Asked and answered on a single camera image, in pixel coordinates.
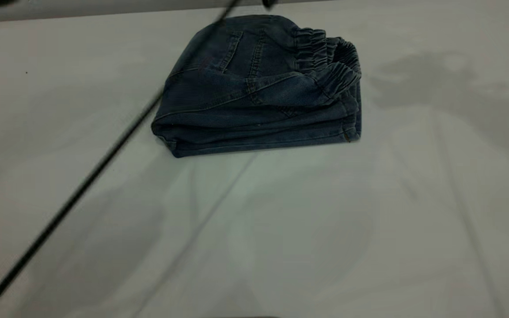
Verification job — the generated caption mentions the blue denim pants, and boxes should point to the blue denim pants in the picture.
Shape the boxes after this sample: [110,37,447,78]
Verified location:
[151,15,363,158]

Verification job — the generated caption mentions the black braided cable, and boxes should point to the black braided cable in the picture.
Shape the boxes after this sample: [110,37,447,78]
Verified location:
[0,0,241,318]

